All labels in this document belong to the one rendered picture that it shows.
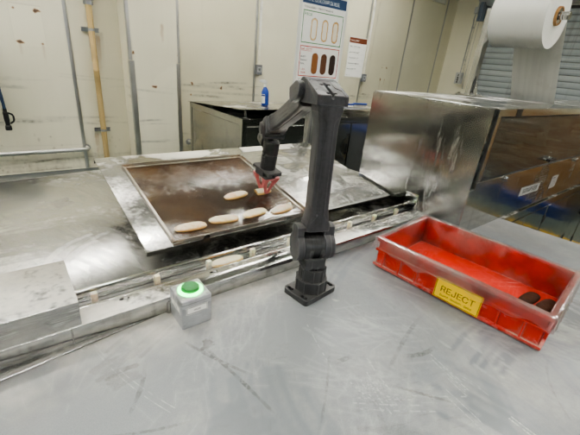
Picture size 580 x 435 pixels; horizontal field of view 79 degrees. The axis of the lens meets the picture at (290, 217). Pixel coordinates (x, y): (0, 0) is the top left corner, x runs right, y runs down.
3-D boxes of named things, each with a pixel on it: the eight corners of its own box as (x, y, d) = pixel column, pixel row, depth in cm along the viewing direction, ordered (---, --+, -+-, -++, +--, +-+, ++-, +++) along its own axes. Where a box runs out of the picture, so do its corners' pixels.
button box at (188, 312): (180, 344, 78) (179, 304, 73) (167, 324, 83) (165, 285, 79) (214, 330, 83) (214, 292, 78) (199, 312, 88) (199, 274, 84)
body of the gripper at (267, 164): (266, 165, 135) (268, 147, 131) (281, 177, 128) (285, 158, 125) (251, 167, 131) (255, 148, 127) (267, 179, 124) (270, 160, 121)
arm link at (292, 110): (299, 98, 81) (341, 101, 84) (298, 73, 81) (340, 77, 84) (256, 135, 122) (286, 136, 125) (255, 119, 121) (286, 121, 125)
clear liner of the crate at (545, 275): (544, 356, 79) (561, 322, 75) (367, 262, 110) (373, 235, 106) (573, 300, 101) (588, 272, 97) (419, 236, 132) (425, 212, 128)
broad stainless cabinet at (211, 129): (238, 230, 307) (242, 110, 266) (189, 192, 380) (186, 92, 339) (378, 197, 421) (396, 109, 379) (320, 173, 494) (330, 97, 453)
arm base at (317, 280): (305, 307, 88) (335, 290, 96) (309, 280, 85) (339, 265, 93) (282, 291, 94) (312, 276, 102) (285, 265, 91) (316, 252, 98)
